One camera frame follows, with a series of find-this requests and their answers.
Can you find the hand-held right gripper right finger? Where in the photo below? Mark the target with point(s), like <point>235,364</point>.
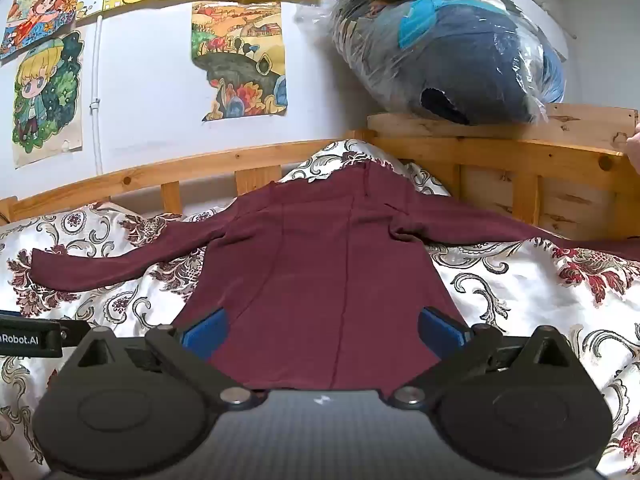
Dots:
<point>439,331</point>

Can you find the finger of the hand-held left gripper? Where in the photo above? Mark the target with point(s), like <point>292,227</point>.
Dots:
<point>75,331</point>

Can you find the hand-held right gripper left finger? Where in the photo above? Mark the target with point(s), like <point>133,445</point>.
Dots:
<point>206,332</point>

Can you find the maroon long-sleeve shirt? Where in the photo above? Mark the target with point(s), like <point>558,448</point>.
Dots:
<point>320,270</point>

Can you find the clear plastic bag of clothes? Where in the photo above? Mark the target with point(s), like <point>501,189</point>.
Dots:
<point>450,55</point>

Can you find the floral white bed blanket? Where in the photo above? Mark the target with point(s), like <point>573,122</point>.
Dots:
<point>525,290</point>

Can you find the pale pink cloth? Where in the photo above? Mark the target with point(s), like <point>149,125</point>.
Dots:
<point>634,150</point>

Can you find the wooden bed frame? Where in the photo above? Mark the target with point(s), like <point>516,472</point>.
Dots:
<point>540,160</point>

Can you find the white wall pipe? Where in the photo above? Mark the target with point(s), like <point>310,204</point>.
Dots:
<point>96,105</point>

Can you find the blond cartoon child wall poster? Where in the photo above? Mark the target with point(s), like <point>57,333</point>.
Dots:
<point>45,95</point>

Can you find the landscape drawing wall poster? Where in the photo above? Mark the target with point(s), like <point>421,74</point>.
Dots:
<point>240,60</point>

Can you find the red-haired cartoon girl wall poster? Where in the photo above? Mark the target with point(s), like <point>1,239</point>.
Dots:
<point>40,15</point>

